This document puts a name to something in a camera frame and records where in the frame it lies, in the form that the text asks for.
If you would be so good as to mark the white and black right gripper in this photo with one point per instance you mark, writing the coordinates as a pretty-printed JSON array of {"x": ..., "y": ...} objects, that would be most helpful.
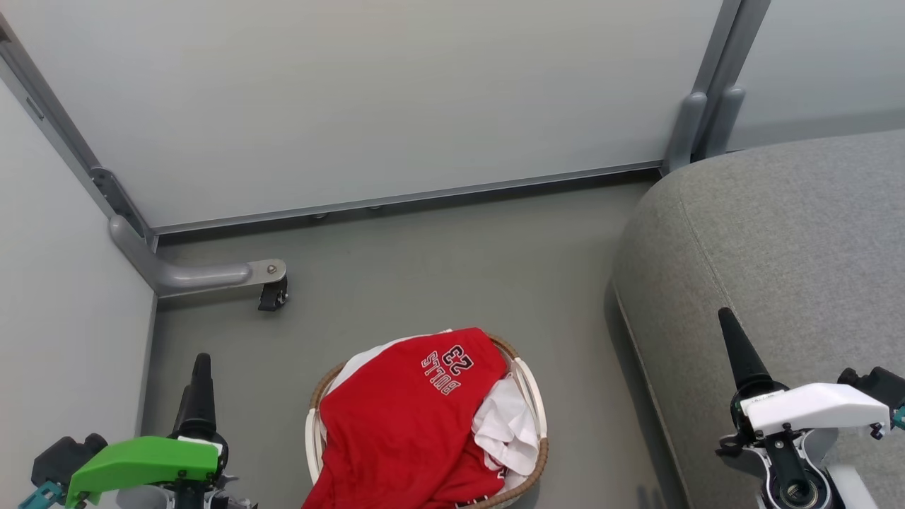
[{"x": 813, "y": 406}]

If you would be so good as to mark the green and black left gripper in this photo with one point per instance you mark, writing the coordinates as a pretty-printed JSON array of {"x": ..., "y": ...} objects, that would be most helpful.
[{"x": 141, "y": 463}]

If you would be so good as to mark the red Bulls jersey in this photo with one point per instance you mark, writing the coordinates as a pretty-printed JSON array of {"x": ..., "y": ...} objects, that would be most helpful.
[{"x": 396, "y": 431}]

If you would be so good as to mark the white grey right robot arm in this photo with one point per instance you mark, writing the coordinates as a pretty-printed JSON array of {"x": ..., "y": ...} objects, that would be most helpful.
[{"x": 799, "y": 488}]

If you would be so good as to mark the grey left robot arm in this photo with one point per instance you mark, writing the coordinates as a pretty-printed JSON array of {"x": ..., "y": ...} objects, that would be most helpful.
[{"x": 184, "y": 498}]

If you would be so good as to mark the grey fabric sofa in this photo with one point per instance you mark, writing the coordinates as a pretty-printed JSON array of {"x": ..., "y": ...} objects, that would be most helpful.
[{"x": 778, "y": 247}]

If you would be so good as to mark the white garment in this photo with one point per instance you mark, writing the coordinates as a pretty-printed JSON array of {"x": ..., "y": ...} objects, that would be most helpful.
[{"x": 505, "y": 428}]

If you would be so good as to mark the grey metal partition foot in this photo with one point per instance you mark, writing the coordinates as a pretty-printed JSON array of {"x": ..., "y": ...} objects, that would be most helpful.
[{"x": 191, "y": 276}]

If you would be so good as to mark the black caster wheel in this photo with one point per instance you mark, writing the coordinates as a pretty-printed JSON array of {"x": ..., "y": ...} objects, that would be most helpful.
[{"x": 274, "y": 295}]

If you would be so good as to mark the white basket with brown rim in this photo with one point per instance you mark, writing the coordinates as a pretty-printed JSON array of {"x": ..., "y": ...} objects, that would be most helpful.
[{"x": 541, "y": 461}]

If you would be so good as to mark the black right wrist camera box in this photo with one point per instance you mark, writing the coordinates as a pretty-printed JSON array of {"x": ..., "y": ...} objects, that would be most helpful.
[{"x": 880, "y": 382}]

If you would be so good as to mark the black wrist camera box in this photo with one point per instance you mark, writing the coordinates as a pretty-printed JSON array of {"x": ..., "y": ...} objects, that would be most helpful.
[
  {"x": 880, "y": 382},
  {"x": 63, "y": 456}
]

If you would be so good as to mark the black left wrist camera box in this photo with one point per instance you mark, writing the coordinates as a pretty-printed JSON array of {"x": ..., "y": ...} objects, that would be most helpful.
[{"x": 63, "y": 456}]

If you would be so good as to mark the grey partition post with feet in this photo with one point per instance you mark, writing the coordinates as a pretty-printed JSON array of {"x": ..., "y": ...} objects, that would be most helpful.
[{"x": 721, "y": 71}]

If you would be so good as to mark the grey partition bottom rail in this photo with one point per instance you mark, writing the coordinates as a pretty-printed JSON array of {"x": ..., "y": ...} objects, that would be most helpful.
[{"x": 424, "y": 194}]

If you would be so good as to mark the grey slanted partition frame post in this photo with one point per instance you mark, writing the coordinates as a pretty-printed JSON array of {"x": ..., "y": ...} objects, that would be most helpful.
[{"x": 49, "y": 106}]

